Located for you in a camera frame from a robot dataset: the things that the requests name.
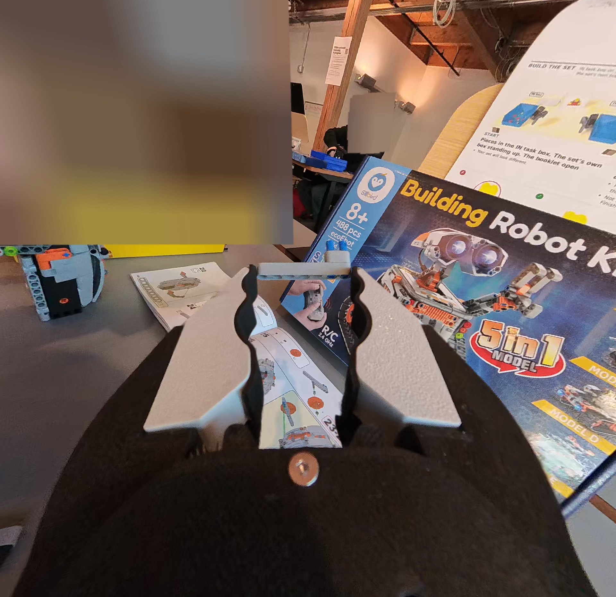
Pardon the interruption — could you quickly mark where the blue parts bin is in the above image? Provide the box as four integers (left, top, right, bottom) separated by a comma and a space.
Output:
310, 149, 348, 172

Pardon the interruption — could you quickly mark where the white instruction board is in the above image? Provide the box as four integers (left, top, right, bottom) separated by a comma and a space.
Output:
444, 0, 616, 228

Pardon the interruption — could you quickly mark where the partly built robot model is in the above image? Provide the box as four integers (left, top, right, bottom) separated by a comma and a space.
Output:
0, 244, 107, 322

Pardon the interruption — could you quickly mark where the wooden background table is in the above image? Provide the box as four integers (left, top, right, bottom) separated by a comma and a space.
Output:
291, 158, 355, 233

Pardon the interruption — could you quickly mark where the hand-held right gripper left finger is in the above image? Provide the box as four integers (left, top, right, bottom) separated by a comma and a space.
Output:
143, 265, 263, 437

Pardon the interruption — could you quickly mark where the paper notice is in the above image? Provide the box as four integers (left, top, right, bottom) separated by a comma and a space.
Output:
324, 36, 353, 87

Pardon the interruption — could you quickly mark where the open instruction booklet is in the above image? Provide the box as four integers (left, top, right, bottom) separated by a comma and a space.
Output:
130, 261, 347, 449

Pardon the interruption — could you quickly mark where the grey desk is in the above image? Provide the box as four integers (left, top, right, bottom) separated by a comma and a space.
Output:
0, 217, 616, 597

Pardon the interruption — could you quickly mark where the robot kit box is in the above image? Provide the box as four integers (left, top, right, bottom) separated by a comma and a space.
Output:
278, 156, 616, 522

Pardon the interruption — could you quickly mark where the grey beam with blue pins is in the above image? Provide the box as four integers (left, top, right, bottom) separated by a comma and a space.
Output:
257, 238, 352, 281

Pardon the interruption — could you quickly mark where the wooden post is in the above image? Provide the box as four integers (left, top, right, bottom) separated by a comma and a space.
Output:
312, 0, 379, 153

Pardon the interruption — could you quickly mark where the light wooden rounded panel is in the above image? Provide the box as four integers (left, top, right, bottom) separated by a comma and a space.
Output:
418, 82, 507, 180

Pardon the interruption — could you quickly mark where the yellow board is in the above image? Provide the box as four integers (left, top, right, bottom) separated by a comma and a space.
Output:
103, 244, 227, 259

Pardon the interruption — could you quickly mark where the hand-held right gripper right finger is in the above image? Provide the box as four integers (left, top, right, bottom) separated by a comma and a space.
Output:
347, 267, 463, 428

